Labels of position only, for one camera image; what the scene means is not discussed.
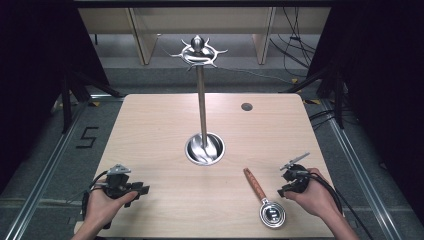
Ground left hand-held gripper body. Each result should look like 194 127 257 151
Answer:
101 163 135 201

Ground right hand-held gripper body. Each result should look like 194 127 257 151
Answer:
279 152 312 195

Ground wooden handled metal ladle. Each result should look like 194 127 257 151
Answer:
242 167 287 229

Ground metal utensil rack stand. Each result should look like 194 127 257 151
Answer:
170 34 229 167

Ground person's left hand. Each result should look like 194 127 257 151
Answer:
82 179 140 232

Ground person's right hand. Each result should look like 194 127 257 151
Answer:
284 167 343 219

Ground black tripod stand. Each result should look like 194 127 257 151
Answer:
60 70 125 135
279 61 348 130

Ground dark curtain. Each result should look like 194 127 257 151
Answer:
0 0 111 196
305 0 424 218

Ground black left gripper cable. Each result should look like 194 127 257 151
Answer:
65 170 110 204

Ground black floor cables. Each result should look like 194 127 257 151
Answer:
307 107 355 131

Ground metal floor rail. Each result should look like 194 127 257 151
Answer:
320 99 416 240
3 94 125 240

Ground thin white floor cable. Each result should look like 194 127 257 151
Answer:
216 65 295 85

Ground bundle of black cables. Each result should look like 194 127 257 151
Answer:
268 7 318 70

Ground light wooden desk frame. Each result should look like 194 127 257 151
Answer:
77 7 332 66

